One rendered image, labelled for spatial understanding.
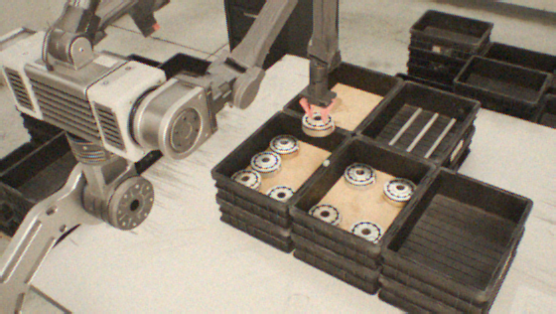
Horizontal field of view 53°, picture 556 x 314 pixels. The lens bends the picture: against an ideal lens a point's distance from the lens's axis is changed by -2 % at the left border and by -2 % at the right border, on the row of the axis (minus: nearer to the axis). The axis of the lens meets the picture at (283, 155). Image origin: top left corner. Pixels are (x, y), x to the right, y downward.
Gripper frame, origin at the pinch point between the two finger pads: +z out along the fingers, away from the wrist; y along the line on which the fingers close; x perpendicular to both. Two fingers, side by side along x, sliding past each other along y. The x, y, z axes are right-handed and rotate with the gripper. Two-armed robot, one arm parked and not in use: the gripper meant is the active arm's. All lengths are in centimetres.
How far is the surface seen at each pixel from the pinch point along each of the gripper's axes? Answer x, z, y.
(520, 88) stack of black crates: -138, 46, -38
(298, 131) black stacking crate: -8.8, 15.2, 13.0
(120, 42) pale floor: -138, 94, 265
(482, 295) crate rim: 32, 12, -66
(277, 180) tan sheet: 12.6, 20.4, 7.7
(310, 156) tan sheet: -3.3, 19.5, 4.7
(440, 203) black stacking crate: -4.3, 19.7, -42.5
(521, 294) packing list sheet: 6, 33, -74
